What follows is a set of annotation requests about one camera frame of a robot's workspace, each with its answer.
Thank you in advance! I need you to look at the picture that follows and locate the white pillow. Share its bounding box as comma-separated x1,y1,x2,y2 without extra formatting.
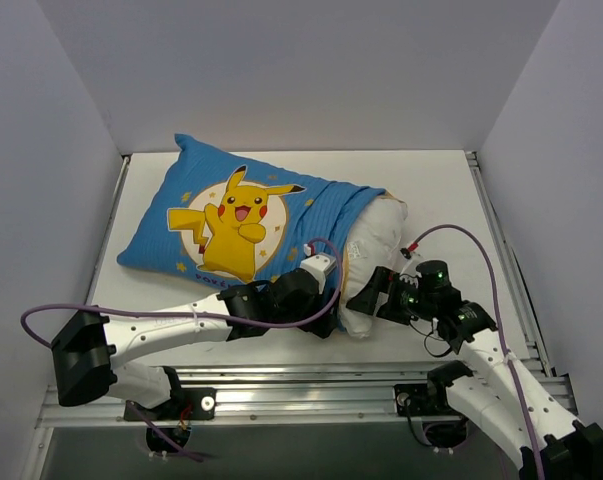
338,195,408,339

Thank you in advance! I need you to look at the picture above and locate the blue Pikachu pillowcase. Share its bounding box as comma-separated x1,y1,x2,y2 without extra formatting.
117,134,393,288

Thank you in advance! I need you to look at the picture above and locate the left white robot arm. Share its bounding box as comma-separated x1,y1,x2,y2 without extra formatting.
51,267,342,419

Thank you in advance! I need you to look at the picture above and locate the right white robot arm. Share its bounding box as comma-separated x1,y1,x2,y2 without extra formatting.
347,260,603,479

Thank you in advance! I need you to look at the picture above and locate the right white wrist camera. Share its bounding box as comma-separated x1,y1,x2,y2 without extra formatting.
400,243,427,286

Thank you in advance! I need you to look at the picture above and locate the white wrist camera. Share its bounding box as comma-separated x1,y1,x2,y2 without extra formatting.
300,243,336,293
400,243,427,286

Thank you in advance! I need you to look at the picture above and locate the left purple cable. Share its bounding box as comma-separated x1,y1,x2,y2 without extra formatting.
20,237,343,351

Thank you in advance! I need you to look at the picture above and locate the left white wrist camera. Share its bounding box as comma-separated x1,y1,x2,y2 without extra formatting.
300,243,336,293

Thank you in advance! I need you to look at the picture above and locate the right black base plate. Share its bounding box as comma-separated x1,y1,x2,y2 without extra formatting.
393,383,458,418

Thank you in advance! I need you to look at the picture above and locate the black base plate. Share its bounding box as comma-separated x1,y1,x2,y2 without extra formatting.
121,387,217,421
393,383,458,418

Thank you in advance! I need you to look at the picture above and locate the aluminium frame rail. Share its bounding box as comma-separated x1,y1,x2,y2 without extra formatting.
30,149,577,429

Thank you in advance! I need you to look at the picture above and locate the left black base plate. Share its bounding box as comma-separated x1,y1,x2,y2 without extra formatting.
121,387,217,421

